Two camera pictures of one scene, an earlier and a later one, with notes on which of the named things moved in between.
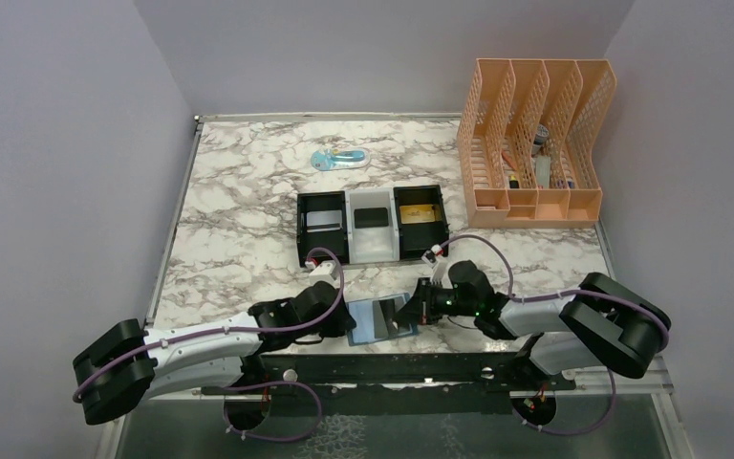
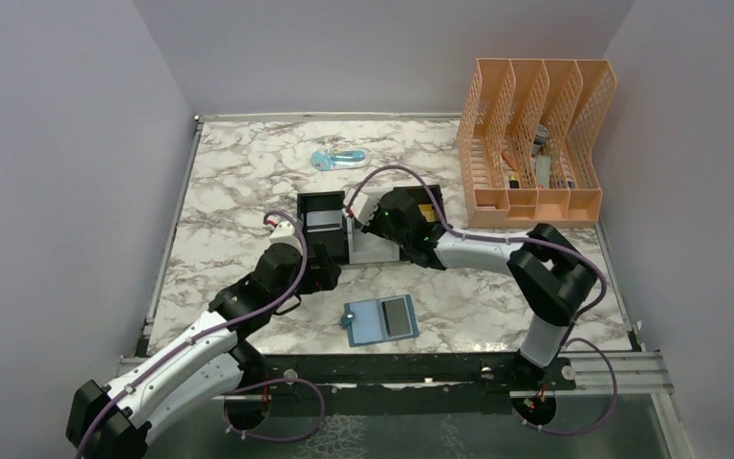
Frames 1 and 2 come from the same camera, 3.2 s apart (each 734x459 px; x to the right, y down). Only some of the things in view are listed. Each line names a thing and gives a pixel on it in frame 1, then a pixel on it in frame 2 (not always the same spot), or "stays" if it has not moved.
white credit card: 323,221 stays
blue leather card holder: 373,319 stays
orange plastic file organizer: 526,141 stays
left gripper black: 341,325 → 325,276
